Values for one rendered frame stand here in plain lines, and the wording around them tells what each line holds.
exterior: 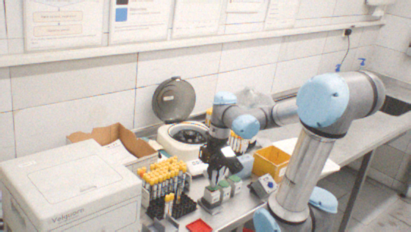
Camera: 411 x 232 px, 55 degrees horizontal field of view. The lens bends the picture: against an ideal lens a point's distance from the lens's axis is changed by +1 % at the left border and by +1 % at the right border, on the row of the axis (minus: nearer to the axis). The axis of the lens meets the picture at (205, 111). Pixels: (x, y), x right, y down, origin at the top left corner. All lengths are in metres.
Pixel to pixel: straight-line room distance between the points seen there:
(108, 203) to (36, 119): 0.65
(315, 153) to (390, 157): 2.81
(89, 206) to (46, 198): 0.10
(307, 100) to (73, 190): 0.61
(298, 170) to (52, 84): 0.97
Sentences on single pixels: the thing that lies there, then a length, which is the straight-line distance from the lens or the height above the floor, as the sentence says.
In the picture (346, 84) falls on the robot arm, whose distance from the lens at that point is 0.92.
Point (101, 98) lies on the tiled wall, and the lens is 1.71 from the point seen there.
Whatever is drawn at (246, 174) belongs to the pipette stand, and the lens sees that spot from 1.71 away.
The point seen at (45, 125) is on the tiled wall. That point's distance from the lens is 1.65.
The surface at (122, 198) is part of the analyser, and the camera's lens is 1.09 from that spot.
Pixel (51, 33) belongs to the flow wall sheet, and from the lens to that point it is 1.52.
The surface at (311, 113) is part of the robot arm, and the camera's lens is 0.93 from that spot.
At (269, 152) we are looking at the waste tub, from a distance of 1.83.
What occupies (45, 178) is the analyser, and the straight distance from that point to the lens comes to 1.11.
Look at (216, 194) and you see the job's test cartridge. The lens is 1.48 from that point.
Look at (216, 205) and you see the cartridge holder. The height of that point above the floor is 0.89.
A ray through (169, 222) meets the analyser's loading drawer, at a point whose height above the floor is 0.92.
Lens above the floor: 1.80
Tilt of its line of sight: 24 degrees down
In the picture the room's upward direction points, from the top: 8 degrees clockwise
